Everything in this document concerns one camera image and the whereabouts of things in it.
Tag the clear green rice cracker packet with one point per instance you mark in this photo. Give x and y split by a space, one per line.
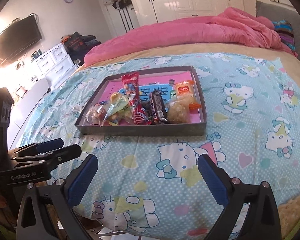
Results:
178 113

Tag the black bag on chest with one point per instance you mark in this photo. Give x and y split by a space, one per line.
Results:
78 46

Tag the black chocolate bar wrapper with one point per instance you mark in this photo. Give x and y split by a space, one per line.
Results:
158 108

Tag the yellow brown snack bag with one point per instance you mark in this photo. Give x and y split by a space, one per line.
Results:
119 109

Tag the white round chair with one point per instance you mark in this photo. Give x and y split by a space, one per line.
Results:
22 110

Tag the grey tray with pink book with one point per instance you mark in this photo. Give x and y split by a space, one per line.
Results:
149 79

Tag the pink duvet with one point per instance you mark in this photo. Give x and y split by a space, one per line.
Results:
231 26

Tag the clear mixed candy bag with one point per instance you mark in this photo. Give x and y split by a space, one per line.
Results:
98 113

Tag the wall mounted black television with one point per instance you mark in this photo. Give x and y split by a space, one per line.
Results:
16 39

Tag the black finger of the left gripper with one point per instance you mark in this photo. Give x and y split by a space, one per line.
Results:
58 156

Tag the black green snack packet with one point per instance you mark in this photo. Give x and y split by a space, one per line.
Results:
146 105

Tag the striped colourful pillow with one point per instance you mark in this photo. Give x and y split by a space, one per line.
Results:
285 31

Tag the red long candy packet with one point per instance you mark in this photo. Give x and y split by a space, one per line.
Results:
131 85

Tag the grey headboard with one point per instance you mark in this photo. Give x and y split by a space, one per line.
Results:
276 13

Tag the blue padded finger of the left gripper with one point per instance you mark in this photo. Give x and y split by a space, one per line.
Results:
38 148

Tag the orange cracker packet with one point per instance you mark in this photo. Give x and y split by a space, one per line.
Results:
186 96

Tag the brown fuzzy rug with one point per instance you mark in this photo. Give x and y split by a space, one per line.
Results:
289 214

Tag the Hello Kitty blue blanket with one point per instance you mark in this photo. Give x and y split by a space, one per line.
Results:
151 186

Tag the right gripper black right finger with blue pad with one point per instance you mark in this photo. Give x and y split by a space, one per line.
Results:
262 220

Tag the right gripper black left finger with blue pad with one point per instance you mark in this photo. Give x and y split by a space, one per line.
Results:
34 221

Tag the white drawer chest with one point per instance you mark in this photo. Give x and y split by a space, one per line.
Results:
55 66

